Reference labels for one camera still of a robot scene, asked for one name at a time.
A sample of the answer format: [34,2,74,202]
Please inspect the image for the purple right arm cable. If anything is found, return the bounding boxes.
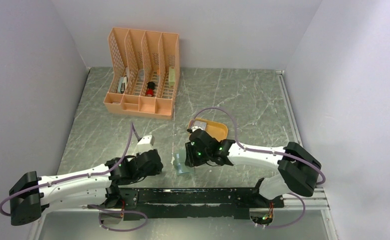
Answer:
[188,107,326,230]

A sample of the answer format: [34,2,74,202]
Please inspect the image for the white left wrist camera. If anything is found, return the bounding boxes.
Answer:
[135,135,155,154]

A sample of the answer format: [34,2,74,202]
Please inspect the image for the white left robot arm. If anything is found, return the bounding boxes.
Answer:
[7,149,163,226]

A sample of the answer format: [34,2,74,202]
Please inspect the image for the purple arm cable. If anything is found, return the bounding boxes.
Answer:
[0,123,148,233]
[188,107,326,230]

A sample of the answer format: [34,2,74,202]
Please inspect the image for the yellow oval tray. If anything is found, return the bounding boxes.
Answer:
[188,117,228,141]

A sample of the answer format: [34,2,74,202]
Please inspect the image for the red black stamp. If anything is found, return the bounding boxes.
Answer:
[146,81,156,97]

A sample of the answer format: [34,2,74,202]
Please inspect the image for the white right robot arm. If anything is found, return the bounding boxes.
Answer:
[185,128,321,207]

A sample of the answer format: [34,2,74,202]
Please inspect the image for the grey white utility knife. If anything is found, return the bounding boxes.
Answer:
[117,75,128,94]

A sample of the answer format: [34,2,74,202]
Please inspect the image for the orange plastic desk organizer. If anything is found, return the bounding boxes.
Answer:
[104,27,180,120]

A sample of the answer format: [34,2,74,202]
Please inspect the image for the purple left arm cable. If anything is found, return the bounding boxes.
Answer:
[0,123,148,233]

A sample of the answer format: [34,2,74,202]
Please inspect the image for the green leather card holder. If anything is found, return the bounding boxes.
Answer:
[171,148,195,176]

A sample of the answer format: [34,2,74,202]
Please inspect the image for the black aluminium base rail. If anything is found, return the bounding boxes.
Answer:
[37,187,330,221]

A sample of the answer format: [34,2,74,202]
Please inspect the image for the pale green eraser box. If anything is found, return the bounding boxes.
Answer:
[168,66,176,88]

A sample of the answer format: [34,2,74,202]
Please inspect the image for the grey credit card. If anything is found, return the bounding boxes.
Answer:
[191,120,207,131]

